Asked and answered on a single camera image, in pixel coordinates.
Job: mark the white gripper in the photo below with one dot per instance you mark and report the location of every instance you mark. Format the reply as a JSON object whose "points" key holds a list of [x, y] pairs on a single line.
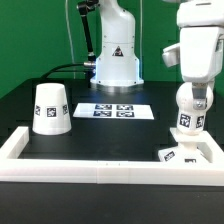
{"points": [[201, 58]]}

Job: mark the white lamp bulb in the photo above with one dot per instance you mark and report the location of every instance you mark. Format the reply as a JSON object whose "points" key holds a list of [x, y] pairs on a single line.
{"points": [[189, 120]]}

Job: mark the white lamp base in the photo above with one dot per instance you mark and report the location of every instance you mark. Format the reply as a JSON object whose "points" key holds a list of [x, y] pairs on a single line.
{"points": [[186, 150]]}

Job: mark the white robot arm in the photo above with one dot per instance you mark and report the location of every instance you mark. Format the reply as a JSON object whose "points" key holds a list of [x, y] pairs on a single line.
{"points": [[117, 66]]}

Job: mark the white lamp shade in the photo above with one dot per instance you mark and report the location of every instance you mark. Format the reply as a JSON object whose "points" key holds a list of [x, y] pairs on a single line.
{"points": [[51, 111]]}

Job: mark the white marker tag sheet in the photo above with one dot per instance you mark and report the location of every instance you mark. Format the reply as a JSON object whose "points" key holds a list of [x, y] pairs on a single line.
{"points": [[113, 111]]}

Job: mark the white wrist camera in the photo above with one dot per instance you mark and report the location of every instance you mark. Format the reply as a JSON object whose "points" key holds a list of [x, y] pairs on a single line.
{"points": [[171, 55]]}

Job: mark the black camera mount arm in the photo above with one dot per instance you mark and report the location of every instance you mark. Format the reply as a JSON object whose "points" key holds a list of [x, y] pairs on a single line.
{"points": [[84, 7]]}

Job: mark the white U-shaped frame barrier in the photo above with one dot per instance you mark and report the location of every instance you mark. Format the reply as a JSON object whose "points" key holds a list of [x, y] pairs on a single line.
{"points": [[15, 169]]}

